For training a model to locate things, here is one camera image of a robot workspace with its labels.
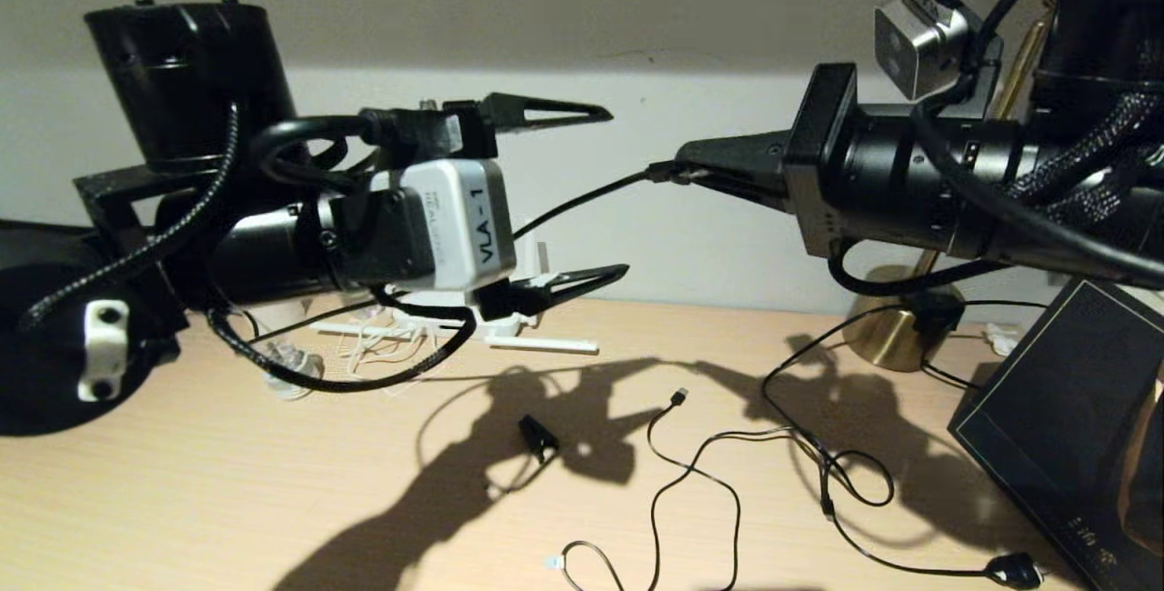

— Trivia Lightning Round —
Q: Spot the white router with antennas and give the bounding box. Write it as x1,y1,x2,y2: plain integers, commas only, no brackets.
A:
309,241,601,356

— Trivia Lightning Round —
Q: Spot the black clip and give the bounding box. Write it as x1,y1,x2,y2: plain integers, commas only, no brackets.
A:
518,416,559,464

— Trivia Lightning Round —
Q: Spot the black block on lamp base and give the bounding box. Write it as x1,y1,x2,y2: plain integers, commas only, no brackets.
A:
896,291,963,337

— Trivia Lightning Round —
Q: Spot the brass desk lamp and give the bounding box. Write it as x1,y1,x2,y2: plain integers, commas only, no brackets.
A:
841,0,1074,372

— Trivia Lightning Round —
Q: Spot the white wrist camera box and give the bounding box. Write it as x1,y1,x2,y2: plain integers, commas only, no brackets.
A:
341,159,517,294
875,0,981,102

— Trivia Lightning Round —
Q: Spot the black USB cable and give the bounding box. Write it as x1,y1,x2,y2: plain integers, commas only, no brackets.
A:
546,387,740,591

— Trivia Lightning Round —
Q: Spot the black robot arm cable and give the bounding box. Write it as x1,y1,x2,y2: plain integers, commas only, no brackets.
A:
23,105,480,394
828,0,1164,297

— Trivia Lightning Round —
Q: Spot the black bag gold handle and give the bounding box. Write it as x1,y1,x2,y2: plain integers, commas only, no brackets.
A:
946,277,1164,591

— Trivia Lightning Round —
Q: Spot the black lamp power cord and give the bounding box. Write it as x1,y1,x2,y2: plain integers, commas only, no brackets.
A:
761,300,1045,590

